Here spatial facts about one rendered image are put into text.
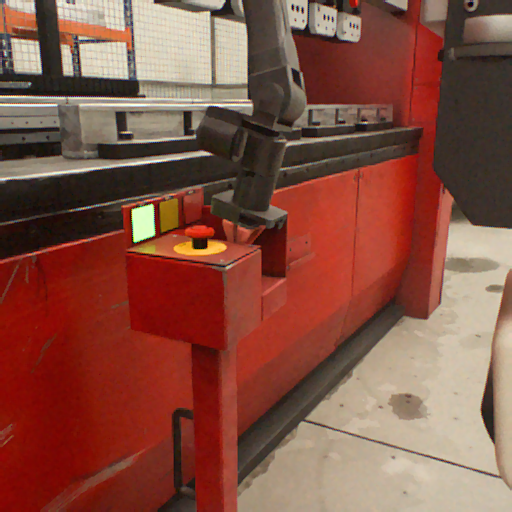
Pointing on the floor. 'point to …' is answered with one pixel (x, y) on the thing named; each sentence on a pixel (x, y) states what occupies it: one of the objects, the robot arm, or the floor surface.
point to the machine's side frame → (419, 268)
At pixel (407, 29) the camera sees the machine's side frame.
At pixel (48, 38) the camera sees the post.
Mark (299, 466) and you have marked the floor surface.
